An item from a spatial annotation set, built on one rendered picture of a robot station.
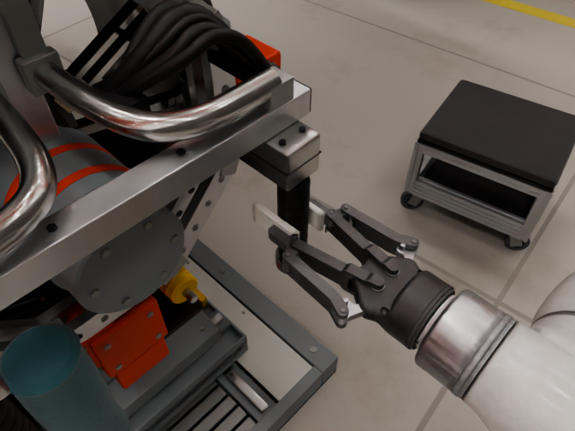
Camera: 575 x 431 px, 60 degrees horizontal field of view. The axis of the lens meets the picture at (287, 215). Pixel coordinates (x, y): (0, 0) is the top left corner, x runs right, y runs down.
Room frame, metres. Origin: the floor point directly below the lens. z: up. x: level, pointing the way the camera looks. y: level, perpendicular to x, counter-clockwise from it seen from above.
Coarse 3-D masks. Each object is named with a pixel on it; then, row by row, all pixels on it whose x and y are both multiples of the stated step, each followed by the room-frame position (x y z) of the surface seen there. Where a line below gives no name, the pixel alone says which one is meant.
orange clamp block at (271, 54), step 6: (246, 36) 0.71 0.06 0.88; (252, 42) 0.69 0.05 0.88; (258, 42) 0.69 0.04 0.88; (258, 48) 0.67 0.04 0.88; (264, 48) 0.67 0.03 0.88; (270, 48) 0.67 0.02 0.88; (264, 54) 0.66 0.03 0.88; (270, 54) 0.66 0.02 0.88; (276, 54) 0.66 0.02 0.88; (270, 60) 0.65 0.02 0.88; (276, 60) 0.66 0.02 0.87
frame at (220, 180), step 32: (160, 0) 0.53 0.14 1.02; (192, 0) 0.56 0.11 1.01; (192, 64) 0.60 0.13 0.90; (192, 96) 0.61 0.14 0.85; (192, 192) 0.58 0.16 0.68; (192, 224) 0.52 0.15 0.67; (32, 320) 0.37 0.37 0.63; (64, 320) 0.39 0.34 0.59; (96, 320) 0.38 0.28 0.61; (0, 352) 0.30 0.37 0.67
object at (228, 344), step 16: (208, 304) 0.69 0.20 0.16; (224, 320) 0.64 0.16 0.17; (224, 336) 0.61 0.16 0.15; (240, 336) 0.61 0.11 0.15; (208, 352) 0.57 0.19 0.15; (224, 352) 0.56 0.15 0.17; (240, 352) 0.59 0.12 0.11; (192, 368) 0.53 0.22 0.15; (208, 368) 0.52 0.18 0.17; (224, 368) 0.55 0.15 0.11; (176, 384) 0.49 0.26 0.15; (192, 384) 0.48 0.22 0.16; (208, 384) 0.51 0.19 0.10; (16, 400) 0.45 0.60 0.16; (160, 400) 0.45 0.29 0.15; (176, 400) 0.45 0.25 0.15; (32, 416) 0.41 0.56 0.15; (144, 416) 0.41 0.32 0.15; (160, 416) 0.42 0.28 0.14
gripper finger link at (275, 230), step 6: (270, 228) 0.37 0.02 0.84; (276, 228) 0.37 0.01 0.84; (270, 234) 0.36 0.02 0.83; (276, 234) 0.36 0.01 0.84; (282, 234) 0.36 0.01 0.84; (276, 240) 0.36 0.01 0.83; (282, 240) 0.35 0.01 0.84; (288, 240) 0.35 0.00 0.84; (282, 246) 0.35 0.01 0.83; (288, 246) 0.34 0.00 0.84; (294, 252) 0.33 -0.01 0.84
